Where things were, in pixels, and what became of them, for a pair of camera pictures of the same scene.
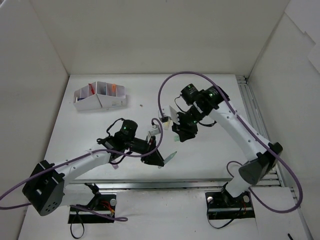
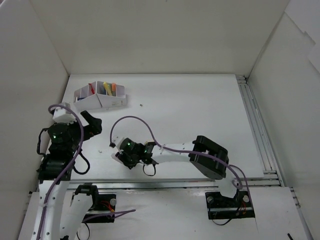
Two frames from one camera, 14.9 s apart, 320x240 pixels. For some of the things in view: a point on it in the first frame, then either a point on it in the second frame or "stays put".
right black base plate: x=221 y=205 stays put
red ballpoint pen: x=92 y=90 stays put
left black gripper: x=152 y=154 → x=89 y=125
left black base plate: x=105 y=204 stays put
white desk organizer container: x=100 y=95 stays put
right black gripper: x=186 y=129 → x=121 y=155
